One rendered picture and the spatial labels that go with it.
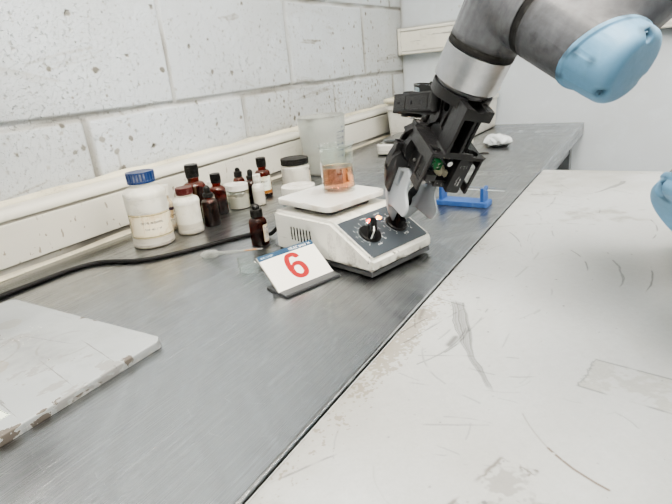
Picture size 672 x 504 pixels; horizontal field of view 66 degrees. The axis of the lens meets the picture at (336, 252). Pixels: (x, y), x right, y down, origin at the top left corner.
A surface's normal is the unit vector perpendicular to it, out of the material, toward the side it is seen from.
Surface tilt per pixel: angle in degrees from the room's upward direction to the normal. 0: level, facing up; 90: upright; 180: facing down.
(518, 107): 90
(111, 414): 0
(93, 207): 90
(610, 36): 59
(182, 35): 90
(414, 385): 0
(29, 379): 0
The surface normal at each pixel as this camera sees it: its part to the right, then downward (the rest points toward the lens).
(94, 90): 0.86, 0.10
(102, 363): -0.09, -0.94
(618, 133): -0.51, 0.33
